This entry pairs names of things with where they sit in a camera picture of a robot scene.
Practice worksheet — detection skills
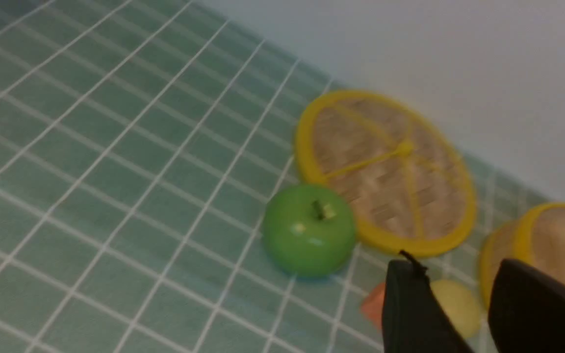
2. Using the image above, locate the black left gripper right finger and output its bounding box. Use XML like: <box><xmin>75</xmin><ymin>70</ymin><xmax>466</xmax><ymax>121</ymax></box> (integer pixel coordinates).
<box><xmin>488</xmin><ymin>259</ymin><xmax>565</xmax><ymax>353</ymax></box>

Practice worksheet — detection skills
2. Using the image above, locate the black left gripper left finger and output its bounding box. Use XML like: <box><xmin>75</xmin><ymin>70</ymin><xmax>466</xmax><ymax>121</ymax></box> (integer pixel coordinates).
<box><xmin>382</xmin><ymin>250</ymin><xmax>473</xmax><ymax>353</ymax></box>

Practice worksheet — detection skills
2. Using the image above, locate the yellow woven steamer lid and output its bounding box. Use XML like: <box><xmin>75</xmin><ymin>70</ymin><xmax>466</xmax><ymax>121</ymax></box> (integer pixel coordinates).
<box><xmin>294</xmin><ymin>90</ymin><xmax>477</xmax><ymax>257</ymax></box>

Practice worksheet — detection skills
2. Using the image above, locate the green checkered tablecloth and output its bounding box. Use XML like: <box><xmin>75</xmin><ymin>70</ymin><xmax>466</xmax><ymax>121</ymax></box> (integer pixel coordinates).
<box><xmin>0</xmin><ymin>0</ymin><xmax>553</xmax><ymax>353</ymax></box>

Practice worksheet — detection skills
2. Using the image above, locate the pale yellow bun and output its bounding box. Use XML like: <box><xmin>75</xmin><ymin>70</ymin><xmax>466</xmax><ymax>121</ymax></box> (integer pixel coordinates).
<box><xmin>430</xmin><ymin>279</ymin><xmax>484</xmax><ymax>340</ymax></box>

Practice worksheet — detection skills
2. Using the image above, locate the yellow bamboo steamer tray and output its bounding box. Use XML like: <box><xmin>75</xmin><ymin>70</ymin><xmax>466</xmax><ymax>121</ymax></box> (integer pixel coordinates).
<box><xmin>479</xmin><ymin>202</ymin><xmax>565</xmax><ymax>307</ymax></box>

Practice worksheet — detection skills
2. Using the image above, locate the green apple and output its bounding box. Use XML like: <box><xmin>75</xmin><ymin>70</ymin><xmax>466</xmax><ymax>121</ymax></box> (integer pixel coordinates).
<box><xmin>261</xmin><ymin>183</ymin><xmax>357</xmax><ymax>278</ymax></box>

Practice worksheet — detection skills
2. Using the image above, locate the orange foam cube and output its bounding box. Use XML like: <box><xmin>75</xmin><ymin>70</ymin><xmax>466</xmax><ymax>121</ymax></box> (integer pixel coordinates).
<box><xmin>360</xmin><ymin>282</ymin><xmax>385</xmax><ymax>331</ymax></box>

